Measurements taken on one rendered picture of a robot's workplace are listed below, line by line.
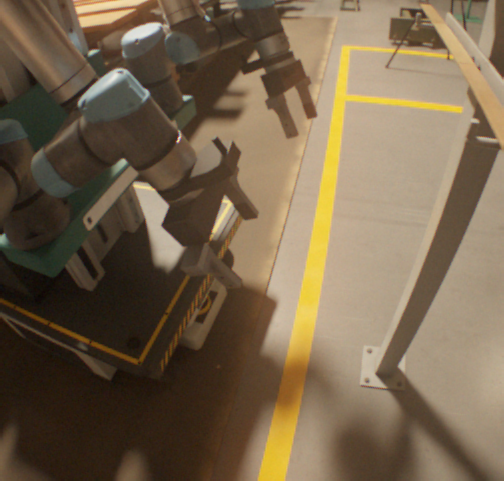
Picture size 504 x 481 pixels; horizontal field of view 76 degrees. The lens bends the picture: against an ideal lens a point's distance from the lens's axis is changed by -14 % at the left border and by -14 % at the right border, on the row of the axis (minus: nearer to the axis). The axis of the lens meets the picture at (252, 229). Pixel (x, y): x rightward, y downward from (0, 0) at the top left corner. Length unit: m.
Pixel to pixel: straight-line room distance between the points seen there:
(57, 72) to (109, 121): 0.17
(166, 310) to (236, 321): 0.39
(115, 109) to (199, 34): 0.45
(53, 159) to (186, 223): 0.19
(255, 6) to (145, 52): 0.32
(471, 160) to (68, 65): 0.63
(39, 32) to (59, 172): 0.20
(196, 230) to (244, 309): 0.94
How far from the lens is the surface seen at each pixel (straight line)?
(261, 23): 0.84
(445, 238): 0.76
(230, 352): 1.32
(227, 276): 0.54
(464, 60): 0.60
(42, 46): 0.57
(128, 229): 1.31
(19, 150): 0.70
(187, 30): 0.84
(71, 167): 0.48
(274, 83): 0.82
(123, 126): 0.43
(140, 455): 1.27
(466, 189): 0.69
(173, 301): 1.07
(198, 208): 0.48
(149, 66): 1.01
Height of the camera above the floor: 1.18
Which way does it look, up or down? 45 degrees down
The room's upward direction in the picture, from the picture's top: 7 degrees counter-clockwise
